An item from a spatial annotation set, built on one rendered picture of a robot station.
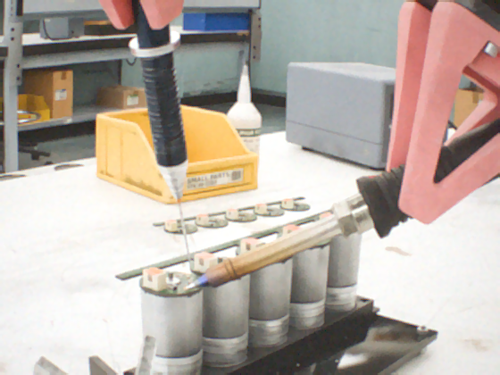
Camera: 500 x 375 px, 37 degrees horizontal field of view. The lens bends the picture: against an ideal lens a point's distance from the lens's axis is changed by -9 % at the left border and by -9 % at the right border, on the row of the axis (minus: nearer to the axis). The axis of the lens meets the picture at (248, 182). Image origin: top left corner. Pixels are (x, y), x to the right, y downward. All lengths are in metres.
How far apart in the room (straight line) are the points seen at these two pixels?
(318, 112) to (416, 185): 0.57
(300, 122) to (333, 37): 5.27
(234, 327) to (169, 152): 0.09
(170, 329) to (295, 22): 6.10
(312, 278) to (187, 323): 0.08
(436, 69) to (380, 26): 5.61
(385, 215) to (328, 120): 0.55
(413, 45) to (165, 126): 0.11
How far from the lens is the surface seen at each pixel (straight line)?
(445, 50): 0.27
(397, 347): 0.38
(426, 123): 0.28
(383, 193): 0.29
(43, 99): 5.06
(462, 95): 5.04
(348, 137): 0.81
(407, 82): 0.31
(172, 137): 0.26
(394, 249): 0.56
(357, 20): 6.00
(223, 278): 0.30
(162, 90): 0.25
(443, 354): 0.40
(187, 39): 3.39
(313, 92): 0.85
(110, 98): 5.45
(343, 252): 0.38
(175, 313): 0.30
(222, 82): 6.58
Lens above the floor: 0.92
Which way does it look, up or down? 14 degrees down
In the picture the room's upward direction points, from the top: 2 degrees clockwise
